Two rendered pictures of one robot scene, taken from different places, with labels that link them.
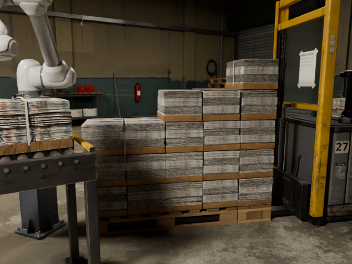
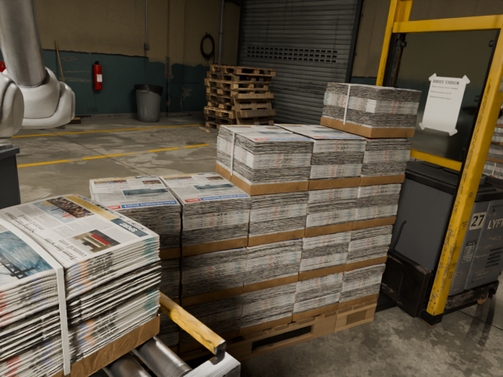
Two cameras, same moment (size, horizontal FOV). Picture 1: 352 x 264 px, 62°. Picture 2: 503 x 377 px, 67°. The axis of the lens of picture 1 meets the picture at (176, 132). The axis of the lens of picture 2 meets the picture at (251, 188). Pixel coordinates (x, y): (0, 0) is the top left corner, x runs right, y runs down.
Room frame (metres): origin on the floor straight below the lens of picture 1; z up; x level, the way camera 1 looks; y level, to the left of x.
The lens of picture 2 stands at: (0.71, 0.54, 1.33)
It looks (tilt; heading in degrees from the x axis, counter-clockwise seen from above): 18 degrees down; 342
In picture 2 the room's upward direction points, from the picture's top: 5 degrees clockwise
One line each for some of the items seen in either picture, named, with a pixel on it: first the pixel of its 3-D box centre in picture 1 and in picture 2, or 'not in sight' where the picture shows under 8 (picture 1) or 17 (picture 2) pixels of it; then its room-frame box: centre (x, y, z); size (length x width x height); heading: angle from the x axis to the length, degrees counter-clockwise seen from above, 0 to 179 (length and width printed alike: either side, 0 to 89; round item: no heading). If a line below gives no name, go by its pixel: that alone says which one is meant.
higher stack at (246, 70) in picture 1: (248, 139); (350, 206); (2.41, -0.60, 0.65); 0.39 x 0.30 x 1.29; 11
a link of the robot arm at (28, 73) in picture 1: (30, 75); not in sight; (2.12, 1.03, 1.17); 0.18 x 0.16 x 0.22; 96
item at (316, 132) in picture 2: (213, 89); (316, 131); (2.35, -0.30, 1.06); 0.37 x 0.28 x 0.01; 9
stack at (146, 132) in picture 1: (162, 170); (227, 265); (2.28, 0.11, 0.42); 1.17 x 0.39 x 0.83; 101
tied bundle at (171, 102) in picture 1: (178, 104); (260, 156); (2.31, -0.02, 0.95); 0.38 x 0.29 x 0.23; 11
